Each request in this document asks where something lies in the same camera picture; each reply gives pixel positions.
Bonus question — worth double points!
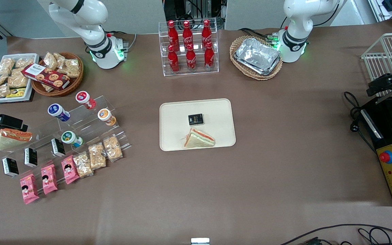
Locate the cream plastic tray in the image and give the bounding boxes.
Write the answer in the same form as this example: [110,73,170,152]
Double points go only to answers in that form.
[159,98,236,151]

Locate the wrapped triangle sandwich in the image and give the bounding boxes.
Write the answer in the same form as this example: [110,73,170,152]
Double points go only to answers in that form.
[0,128,33,151]
[183,128,216,149]

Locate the blue gum bottle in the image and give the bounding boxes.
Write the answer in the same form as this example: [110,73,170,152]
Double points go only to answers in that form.
[48,103,71,123]

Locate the black background equipment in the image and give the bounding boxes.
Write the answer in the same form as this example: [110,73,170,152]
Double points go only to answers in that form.
[163,0,226,30]

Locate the white rectangular bin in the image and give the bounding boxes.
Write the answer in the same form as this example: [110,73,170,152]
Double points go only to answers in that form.
[0,53,40,103]

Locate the pink snack pack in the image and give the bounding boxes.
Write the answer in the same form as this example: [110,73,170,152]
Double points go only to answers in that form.
[40,164,58,195]
[19,173,40,205]
[61,155,80,185]

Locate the looped black cable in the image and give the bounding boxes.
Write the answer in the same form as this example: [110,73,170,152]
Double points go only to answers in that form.
[357,227,392,245]

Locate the clear acrylic bottle rack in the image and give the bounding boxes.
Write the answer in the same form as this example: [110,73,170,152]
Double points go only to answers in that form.
[158,17,219,77]

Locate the yellow snack pack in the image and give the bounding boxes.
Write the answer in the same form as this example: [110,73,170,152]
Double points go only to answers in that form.
[6,87,27,99]

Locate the white wire basket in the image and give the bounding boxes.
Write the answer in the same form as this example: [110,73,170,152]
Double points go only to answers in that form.
[361,32,392,96]

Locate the red cola bottle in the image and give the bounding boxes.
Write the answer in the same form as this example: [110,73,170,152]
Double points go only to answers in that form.
[182,20,194,50]
[167,20,180,51]
[167,45,180,74]
[201,19,213,48]
[185,43,197,72]
[204,41,215,71]

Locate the black arm base cable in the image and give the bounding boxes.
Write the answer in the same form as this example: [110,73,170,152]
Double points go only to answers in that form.
[238,28,280,44]

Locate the dark red cookie box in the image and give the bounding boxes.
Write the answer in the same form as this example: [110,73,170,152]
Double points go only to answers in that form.
[21,63,71,91]

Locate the orange gum bottle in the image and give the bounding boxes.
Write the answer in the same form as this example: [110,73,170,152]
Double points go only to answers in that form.
[97,108,117,127]

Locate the black sealing machine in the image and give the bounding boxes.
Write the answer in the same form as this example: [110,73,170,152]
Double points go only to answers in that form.
[359,96,392,207]

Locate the brown table cover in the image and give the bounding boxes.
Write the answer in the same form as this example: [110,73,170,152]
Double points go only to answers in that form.
[0,19,392,245]

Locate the clear wrapped granola bar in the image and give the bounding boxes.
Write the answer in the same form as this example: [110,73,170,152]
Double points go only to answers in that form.
[103,135,124,162]
[73,152,94,179]
[88,142,107,170]

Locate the red gum bottle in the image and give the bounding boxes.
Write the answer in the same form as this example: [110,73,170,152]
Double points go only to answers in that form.
[75,91,97,110]

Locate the clear acrylic stepped display stand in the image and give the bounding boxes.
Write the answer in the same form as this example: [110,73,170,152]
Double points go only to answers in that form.
[0,96,132,192]

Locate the grey arm base cable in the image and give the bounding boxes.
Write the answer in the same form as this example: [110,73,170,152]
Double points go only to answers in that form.
[105,31,137,52]

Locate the dark brown wicker basket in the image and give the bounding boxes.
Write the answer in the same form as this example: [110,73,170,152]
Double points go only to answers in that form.
[31,52,84,98]

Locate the light wicker basket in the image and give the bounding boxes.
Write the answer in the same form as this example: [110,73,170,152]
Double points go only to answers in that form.
[230,35,283,81]

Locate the green gum bottle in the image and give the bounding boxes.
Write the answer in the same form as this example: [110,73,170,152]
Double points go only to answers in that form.
[61,131,84,148]

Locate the long black cable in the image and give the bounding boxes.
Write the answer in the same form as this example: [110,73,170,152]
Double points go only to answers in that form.
[279,223,392,245]

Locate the stacked aluminium foil trays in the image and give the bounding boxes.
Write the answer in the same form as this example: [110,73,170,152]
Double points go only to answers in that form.
[234,37,282,76]

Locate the black power cable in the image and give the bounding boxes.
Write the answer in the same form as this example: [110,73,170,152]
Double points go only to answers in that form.
[344,91,377,154]

